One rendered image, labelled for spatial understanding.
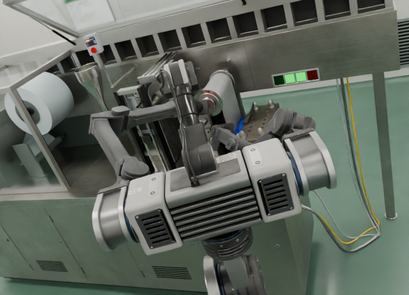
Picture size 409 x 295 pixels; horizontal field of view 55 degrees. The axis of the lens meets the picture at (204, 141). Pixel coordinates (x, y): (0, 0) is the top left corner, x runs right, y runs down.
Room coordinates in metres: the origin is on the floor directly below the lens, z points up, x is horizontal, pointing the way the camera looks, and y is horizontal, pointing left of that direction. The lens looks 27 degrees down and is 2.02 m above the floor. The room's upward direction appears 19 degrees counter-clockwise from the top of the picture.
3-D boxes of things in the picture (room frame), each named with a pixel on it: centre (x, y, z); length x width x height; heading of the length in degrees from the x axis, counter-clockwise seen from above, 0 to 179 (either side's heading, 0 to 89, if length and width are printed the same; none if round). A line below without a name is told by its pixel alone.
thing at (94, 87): (2.29, 0.51, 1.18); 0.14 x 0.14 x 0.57
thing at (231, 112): (1.95, -0.19, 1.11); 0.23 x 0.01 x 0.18; 153
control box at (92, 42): (2.14, 0.39, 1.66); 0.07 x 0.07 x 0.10; 81
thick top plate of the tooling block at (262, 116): (1.93, -0.32, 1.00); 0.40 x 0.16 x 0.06; 153
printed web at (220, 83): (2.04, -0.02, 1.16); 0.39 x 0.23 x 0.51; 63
